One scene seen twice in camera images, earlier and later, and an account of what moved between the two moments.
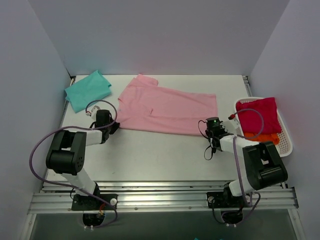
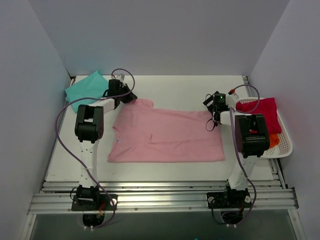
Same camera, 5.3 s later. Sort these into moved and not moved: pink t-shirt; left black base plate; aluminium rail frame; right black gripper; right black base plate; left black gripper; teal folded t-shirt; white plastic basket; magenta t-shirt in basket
Moved: left black gripper; pink t-shirt; right black gripper
Not moved: teal folded t-shirt; magenta t-shirt in basket; right black base plate; left black base plate; white plastic basket; aluminium rail frame
